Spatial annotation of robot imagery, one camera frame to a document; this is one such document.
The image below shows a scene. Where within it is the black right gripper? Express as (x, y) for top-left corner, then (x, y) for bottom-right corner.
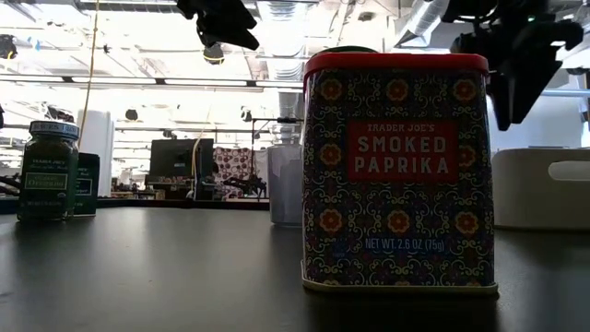
(440, 0), (585, 132)

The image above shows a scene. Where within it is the smoked paprika tin red lid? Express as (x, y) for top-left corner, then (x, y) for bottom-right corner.
(301, 52), (499, 296)

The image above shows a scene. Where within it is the black rectangular spice tin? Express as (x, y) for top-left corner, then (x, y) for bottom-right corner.
(73, 152), (101, 218)

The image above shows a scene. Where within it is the ceiling light bar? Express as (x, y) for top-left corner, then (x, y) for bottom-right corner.
(0, 76), (305, 89)

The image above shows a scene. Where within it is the red patterned cloth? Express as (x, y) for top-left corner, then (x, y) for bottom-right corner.
(216, 147), (269, 202)

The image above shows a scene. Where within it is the black monitor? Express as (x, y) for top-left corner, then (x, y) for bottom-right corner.
(149, 137), (216, 179)

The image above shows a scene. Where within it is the person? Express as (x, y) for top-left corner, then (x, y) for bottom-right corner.
(207, 160), (223, 185)

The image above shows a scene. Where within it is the white pillar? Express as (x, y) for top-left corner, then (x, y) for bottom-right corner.
(77, 109), (114, 199)

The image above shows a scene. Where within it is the black stand frame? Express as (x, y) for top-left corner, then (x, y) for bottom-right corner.
(251, 117), (305, 200)

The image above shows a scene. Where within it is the white handled plastic bin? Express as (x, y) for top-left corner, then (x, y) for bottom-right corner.
(490, 147), (590, 231)

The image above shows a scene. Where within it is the long yellow cable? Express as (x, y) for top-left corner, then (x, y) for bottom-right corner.
(77, 0), (100, 148)

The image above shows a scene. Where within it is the translucent grey handled bin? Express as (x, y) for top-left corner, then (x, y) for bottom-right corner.
(266, 143), (305, 228)

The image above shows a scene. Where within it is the table frame with wooden border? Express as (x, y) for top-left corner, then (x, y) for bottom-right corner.
(0, 196), (271, 216)

